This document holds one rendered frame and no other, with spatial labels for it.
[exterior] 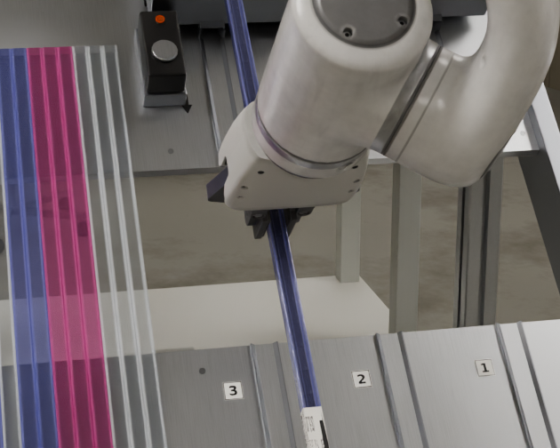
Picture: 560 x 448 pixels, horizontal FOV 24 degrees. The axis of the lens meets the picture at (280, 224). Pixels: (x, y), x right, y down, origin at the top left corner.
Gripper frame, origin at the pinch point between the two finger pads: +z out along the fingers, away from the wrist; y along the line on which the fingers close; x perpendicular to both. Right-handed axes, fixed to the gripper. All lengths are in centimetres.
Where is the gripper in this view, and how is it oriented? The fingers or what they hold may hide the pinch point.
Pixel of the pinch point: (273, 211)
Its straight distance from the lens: 102.5
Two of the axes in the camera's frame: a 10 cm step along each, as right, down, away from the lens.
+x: 1.4, 9.3, -3.5
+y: -9.8, 0.6, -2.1
